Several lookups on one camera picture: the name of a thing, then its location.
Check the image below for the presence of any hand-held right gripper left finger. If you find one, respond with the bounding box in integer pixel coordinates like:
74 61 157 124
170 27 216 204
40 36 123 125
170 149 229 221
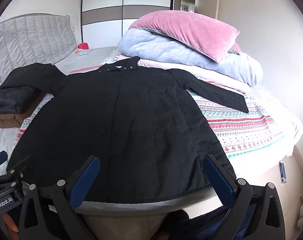
18 155 101 240

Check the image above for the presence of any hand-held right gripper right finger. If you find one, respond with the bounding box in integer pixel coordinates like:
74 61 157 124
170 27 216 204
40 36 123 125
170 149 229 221
203 154 284 240

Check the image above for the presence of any black long coat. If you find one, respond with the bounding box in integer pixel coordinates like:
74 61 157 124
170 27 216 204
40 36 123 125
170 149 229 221
5 56 249 204

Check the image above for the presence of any person's left hand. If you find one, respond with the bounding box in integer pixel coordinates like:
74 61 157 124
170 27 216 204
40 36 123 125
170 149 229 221
3 214 19 233

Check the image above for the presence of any folded brown garment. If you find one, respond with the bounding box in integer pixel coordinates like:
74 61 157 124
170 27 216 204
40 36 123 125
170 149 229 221
0 114 24 128

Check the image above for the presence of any striped patterned bed blanket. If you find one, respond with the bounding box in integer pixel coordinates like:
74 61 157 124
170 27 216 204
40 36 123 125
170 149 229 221
15 65 287 160

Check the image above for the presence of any folded black padded garment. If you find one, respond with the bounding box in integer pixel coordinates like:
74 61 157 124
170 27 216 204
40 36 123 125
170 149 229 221
0 85 40 115

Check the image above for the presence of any blue tag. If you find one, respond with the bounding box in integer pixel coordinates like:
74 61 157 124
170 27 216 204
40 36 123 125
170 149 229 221
279 161 287 183

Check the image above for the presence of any pale pink folded blanket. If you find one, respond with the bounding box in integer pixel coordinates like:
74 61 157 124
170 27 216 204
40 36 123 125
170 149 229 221
137 59 252 94

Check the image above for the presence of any white bed sheet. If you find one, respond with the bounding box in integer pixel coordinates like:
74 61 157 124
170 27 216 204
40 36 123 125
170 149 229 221
0 14 77 90

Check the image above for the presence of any light blue fleece blanket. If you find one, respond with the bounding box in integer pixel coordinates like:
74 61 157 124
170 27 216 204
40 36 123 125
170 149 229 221
117 29 264 87

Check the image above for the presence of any pink velvet pillow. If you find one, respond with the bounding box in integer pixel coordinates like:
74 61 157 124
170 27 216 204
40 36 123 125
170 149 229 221
128 10 240 64

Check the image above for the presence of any white and grey wardrobe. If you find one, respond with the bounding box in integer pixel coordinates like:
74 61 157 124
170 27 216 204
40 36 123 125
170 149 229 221
81 0 175 49

